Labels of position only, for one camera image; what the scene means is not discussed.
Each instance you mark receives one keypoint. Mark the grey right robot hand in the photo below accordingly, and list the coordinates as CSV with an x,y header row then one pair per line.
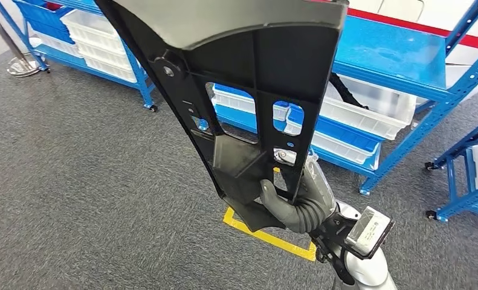
x,y
316,180

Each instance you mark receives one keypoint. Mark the black plastic plate frame part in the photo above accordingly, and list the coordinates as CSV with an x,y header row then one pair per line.
x,y
286,60

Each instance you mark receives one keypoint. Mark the white plastic bin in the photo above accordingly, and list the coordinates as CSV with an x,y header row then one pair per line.
x,y
102,54
90,28
54,46
234,102
363,120
342,150
110,70

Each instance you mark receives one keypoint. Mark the yellow floor tape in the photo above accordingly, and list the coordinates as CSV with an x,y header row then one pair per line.
x,y
270,239

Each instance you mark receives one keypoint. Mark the red barrier belt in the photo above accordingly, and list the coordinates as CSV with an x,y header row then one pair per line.
x,y
423,28

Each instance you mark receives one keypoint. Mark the chrome stanchion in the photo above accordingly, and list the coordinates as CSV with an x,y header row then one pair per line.
x,y
22,66

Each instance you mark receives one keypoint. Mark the black camera bracket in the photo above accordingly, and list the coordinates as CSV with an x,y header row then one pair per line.
x,y
334,230

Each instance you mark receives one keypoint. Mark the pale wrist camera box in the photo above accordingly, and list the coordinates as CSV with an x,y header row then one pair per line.
x,y
366,230

